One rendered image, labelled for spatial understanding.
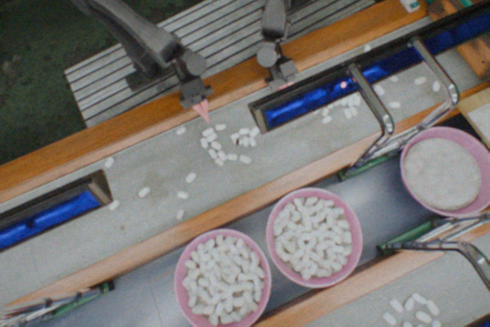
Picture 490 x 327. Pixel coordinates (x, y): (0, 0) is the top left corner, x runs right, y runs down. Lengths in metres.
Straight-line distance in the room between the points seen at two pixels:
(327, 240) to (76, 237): 0.75
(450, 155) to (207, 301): 0.84
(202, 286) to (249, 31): 0.92
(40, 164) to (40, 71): 1.34
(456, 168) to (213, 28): 0.98
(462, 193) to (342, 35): 0.62
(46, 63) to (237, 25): 1.51
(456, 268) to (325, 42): 0.78
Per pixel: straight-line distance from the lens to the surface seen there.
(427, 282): 1.07
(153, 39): 0.92
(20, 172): 1.26
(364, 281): 0.99
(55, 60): 2.48
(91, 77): 1.39
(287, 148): 1.02
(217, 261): 1.00
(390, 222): 1.11
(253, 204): 0.96
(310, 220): 0.98
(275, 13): 0.98
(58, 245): 1.17
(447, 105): 0.78
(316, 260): 0.99
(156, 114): 1.10
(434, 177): 1.11
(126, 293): 1.14
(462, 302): 1.11
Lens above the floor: 1.72
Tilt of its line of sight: 70 degrees down
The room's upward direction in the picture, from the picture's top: 12 degrees counter-clockwise
